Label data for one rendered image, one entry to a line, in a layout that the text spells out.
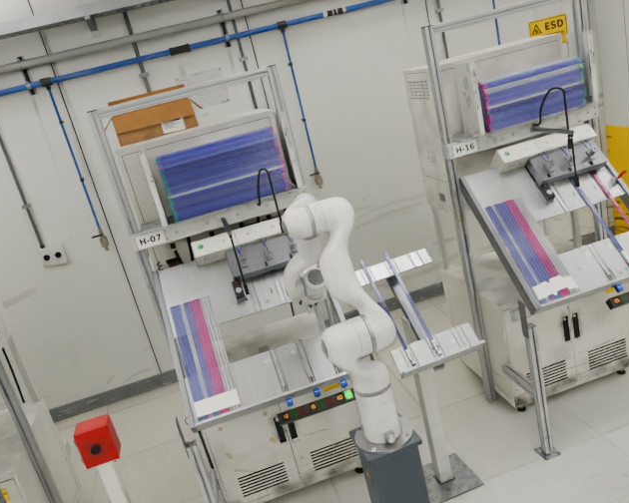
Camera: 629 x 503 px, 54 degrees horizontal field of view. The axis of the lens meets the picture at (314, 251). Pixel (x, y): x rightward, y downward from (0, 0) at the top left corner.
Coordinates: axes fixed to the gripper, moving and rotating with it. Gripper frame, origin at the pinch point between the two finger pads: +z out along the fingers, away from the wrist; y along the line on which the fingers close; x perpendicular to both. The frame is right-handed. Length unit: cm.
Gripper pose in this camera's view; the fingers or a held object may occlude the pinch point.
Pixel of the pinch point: (312, 302)
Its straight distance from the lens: 254.4
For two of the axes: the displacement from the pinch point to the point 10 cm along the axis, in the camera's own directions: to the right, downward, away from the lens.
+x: 3.3, 8.8, -3.4
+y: -9.4, 2.9, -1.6
